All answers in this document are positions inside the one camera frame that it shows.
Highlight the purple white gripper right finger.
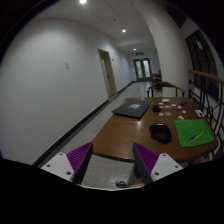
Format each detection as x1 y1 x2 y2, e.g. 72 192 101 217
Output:
132 143 182 185

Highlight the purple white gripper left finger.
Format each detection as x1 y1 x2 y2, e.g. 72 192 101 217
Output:
42 142 93 184

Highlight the black computer mouse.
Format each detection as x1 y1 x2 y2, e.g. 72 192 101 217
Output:
149 123 172 144

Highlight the green mouse pad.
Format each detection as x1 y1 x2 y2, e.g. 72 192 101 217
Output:
175 119 214 148

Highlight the small black box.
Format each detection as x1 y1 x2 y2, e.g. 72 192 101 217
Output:
152 105 160 112

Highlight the dark closed laptop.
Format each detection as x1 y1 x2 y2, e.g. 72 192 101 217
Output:
113 100 152 118

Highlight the white card on table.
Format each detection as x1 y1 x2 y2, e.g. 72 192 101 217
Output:
162 99 170 103

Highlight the wooden armchair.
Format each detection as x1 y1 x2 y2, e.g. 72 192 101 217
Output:
146 81 185 97

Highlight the glass double door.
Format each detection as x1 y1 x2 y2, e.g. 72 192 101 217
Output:
134 58 151 81

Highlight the wooden stair handrail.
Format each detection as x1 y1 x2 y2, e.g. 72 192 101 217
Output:
188 70 224 86

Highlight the side door in corridor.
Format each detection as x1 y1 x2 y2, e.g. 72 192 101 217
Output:
98 49 117 97

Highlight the green exit sign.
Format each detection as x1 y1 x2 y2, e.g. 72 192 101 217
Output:
136 52 144 56

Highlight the dark window frame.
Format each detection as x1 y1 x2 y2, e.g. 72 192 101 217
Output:
186 30 219 100

